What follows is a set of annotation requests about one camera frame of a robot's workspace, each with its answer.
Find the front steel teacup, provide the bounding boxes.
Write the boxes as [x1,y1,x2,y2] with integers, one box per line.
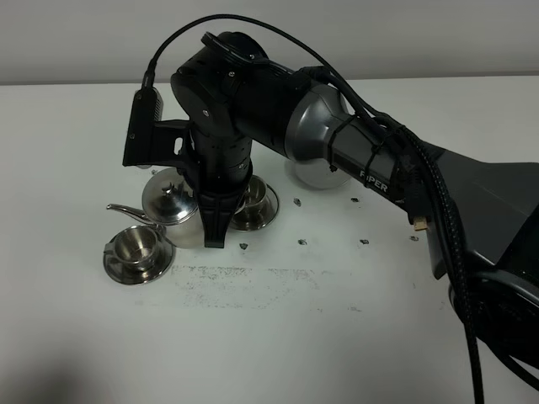
[104,226,158,266]

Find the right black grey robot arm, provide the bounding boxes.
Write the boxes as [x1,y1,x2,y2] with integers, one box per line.
[171,32,538,386]

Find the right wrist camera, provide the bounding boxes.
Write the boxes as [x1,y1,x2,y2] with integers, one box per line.
[122,87,191,168]

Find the teapot steel saucer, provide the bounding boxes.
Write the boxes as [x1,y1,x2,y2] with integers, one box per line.
[286,159,351,190]

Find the steel teacup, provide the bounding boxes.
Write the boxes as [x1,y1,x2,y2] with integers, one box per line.
[104,226,158,266]
[243,175,268,209]

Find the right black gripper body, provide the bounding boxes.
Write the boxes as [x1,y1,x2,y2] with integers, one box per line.
[178,128,252,194]

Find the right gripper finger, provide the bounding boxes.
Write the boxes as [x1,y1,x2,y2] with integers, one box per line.
[197,189,245,248]

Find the middle steel teacup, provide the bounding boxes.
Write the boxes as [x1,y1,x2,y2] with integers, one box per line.
[243,175,268,209]

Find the middle steel saucer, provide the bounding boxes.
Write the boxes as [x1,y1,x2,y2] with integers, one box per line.
[230,185,280,231]

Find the stainless steel teapot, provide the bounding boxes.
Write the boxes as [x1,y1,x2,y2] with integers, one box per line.
[106,167,204,248]

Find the front steel saucer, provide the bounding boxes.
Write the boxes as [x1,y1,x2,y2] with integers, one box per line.
[103,226,176,285]

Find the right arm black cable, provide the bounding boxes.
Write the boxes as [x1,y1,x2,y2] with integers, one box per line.
[141,14,539,404]

